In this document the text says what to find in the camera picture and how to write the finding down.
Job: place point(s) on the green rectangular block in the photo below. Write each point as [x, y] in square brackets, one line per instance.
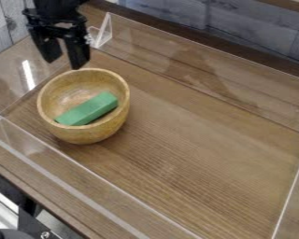
[89, 110]

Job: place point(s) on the wooden bowl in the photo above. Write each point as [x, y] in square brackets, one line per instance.
[68, 90]

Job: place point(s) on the clear acrylic corner bracket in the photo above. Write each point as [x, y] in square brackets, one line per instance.
[97, 36]

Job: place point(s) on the black metal table bracket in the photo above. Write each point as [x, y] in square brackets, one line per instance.
[31, 226]

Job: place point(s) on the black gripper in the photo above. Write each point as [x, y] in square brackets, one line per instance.
[56, 19]

